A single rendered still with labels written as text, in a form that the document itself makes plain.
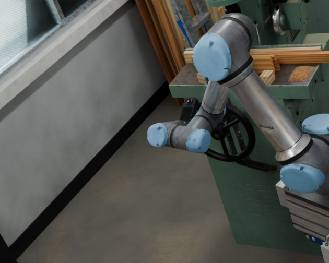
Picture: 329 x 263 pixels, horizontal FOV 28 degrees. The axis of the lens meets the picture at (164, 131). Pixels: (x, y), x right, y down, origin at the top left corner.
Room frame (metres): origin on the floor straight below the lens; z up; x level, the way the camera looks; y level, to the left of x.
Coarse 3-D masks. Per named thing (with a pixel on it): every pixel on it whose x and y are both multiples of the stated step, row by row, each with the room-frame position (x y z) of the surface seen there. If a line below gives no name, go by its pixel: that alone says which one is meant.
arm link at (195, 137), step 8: (192, 120) 1.79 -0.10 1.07; (200, 120) 1.77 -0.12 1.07; (176, 128) 1.77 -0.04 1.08; (184, 128) 1.75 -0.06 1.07; (192, 128) 1.74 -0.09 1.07; (200, 128) 1.74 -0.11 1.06; (208, 128) 1.76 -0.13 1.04; (176, 136) 1.74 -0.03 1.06; (184, 136) 1.73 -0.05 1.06; (192, 136) 1.71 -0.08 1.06; (200, 136) 1.70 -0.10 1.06; (208, 136) 1.72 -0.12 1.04; (176, 144) 1.74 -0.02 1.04; (184, 144) 1.72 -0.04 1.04; (192, 144) 1.70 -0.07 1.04; (200, 144) 1.69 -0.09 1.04; (208, 144) 1.71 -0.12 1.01; (200, 152) 1.69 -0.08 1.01
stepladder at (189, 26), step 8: (176, 0) 3.24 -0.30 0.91; (192, 0) 3.36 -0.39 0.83; (200, 0) 3.35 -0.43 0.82; (176, 8) 3.24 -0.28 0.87; (184, 8) 3.25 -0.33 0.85; (200, 8) 3.32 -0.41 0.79; (176, 16) 3.26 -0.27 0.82; (184, 16) 3.23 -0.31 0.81; (200, 16) 3.31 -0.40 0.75; (208, 16) 3.30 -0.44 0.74; (184, 24) 3.22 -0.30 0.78; (192, 24) 3.24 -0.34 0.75; (200, 24) 3.24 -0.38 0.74; (208, 24) 3.32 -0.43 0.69; (184, 32) 3.24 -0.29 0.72; (192, 32) 3.22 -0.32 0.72; (192, 40) 3.20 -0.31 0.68
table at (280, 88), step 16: (192, 64) 2.50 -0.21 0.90; (288, 64) 2.21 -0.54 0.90; (304, 64) 2.17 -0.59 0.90; (320, 64) 2.13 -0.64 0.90; (176, 80) 2.41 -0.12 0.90; (192, 80) 2.36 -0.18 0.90; (320, 80) 2.11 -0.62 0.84; (176, 96) 2.38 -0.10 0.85; (192, 96) 2.33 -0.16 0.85; (288, 96) 2.07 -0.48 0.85; (304, 96) 2.03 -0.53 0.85
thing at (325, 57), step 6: (270, 54) 2.27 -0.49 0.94; (276, 54) 2.25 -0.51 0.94; (282, 54) 2.23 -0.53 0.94; (288, 54) 2.21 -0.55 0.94; (294, 54) 2.20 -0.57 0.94; (300, 54) 2.18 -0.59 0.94; (306, 54) 2.17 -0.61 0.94; (312, 54) 2.15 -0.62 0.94; (318, 54) 2.14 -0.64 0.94; (324, 54) 2.12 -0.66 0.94; (192, 60) 2.48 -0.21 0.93; (282, 60) 2.23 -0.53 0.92; (288, 60) 2.21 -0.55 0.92; (294, 60) 2.20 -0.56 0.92; (300, 60) 2.18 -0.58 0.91; (306, 60) 2.17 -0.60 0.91; (312, 60) 2.15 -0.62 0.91; (318, 60) 2.14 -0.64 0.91; (324, 60) 2.12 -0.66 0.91
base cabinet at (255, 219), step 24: (312, 96) 2.25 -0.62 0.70; (216, 144) 2.31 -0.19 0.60; (264, 144) 2.17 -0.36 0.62; (216, 168) 2.33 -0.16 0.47; (240, 168) 2.25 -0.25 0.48; (240, 192) 2.28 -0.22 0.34; (264, 192) 2.20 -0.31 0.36; (240, 216) 2.30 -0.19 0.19; (264, 216) 2.22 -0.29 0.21; (288, 216) 2.15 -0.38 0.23; (240, 240) 2.33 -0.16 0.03; (264, 240) 2.25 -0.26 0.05; (288, 240) 2.17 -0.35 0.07
